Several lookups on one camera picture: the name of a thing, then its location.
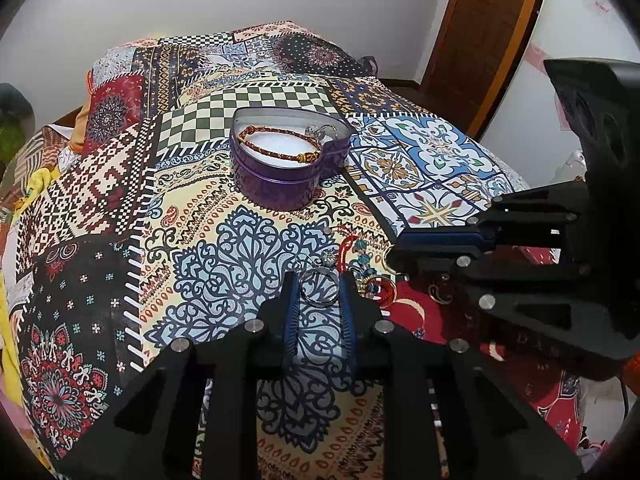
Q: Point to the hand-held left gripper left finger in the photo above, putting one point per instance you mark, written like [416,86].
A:
[289,310]

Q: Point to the teal beaded jewelry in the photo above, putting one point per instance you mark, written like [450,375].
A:
[361,255]

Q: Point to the purple heart-shaped tin box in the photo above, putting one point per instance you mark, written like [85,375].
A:
[270,185]

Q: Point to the gold orange bangle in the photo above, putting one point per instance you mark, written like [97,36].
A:
[393,290]

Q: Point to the small crystal earring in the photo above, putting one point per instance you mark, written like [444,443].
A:
[328,258]

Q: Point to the green cloth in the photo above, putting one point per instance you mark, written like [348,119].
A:
[12,130]

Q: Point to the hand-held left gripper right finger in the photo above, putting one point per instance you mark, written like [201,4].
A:
[348,316]

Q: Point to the patchwork patterned bedspread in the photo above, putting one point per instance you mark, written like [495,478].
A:
[100,210]

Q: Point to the brown wooden door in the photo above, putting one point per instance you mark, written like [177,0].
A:
[480,35]

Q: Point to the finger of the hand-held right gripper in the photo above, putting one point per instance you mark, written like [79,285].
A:
[435,241]
[520,280]

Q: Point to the yellow cloth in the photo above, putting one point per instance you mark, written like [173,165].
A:
[37,180]

